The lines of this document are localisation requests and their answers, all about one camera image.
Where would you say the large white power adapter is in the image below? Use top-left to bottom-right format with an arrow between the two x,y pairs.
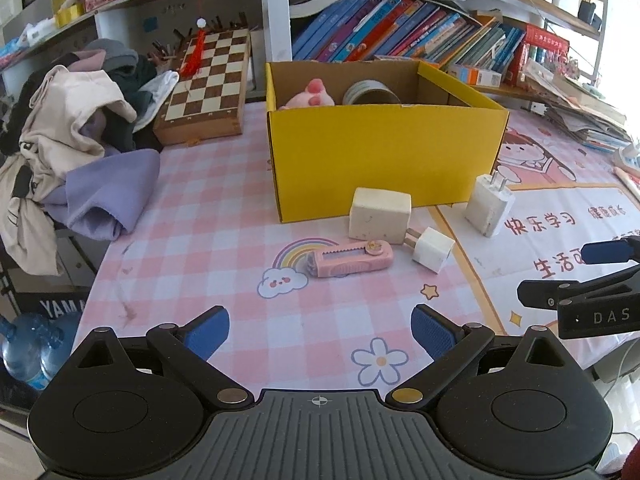
348,188 -> 412,245

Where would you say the white wall charger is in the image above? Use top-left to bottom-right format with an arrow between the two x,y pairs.
464,170 -> 515,237

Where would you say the small white charger cube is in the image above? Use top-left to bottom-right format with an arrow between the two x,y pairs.
405,228 -> 456,273

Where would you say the pink utility knife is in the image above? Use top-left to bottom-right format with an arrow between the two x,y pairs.
307,240 -> 394,278

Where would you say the pink checkered table mat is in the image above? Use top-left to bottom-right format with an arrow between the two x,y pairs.
79,104 -> 639,391

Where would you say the stack of papers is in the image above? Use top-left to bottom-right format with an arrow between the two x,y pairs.
522,60 -> 632,152

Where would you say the blue water bottle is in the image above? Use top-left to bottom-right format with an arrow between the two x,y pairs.
1,312 -> 81,391

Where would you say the pile of clothes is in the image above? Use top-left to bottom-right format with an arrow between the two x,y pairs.
1,39 -> 179,275

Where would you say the orange white small box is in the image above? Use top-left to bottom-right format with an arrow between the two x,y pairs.
447,64 -> 502,88

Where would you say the yellow cardboard box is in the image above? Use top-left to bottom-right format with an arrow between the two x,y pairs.
266,58 -> 509,223

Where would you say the wooden chessboard box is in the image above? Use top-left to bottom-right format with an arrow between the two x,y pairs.
153,28 -> 250,146

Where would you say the white wooden bookshelf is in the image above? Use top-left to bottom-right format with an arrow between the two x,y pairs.
1,0 -> 605,98

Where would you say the white printed tape roll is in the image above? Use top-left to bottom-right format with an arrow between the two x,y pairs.
342,79 -> 401,105

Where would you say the pink plush pig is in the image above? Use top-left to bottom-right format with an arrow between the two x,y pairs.
279,78 -> 335,110

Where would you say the red tassel ornament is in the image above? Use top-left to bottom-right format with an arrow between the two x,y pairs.
179,18 -> 207,79

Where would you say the row of books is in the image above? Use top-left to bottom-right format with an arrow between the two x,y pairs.
290,0 -> 570,88

